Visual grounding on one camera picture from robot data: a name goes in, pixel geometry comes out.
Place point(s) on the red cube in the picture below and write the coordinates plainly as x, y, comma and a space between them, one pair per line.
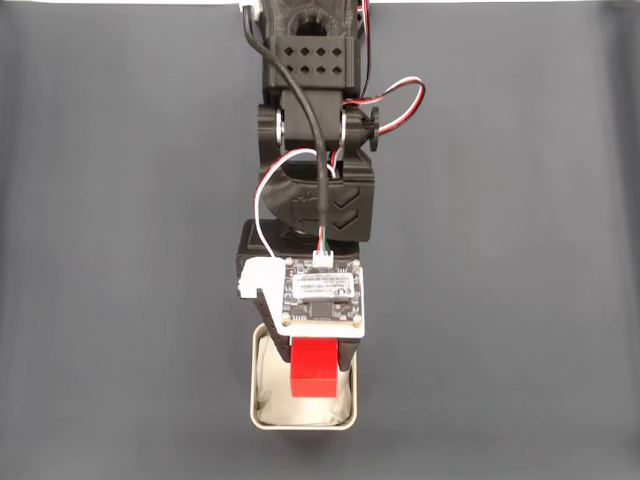
314, 370

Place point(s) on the square metal box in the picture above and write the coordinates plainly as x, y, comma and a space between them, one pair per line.
253, 395

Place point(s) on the white cloth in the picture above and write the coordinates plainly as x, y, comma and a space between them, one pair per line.
300, 410

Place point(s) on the dark grey table mat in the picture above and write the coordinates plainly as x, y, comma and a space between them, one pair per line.
125, 250

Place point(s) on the camera board on white mount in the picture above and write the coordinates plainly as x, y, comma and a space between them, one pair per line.
322, 295

